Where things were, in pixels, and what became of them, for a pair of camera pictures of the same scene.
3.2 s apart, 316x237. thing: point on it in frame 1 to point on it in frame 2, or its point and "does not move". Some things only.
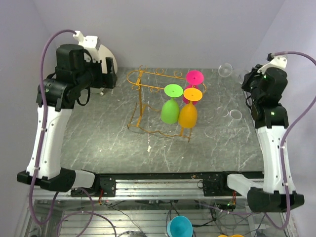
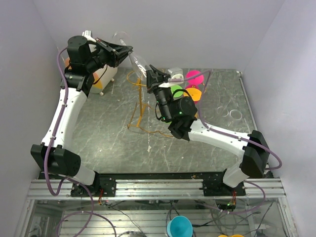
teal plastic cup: x=179 y=226 does not move
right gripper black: x=249 y=76 to x=154 y=78
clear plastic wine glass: x=225 y=70 to x=138 y=62
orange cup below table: x=233 y=235 does not move
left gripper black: x=108 y=80 to x=116 y=53
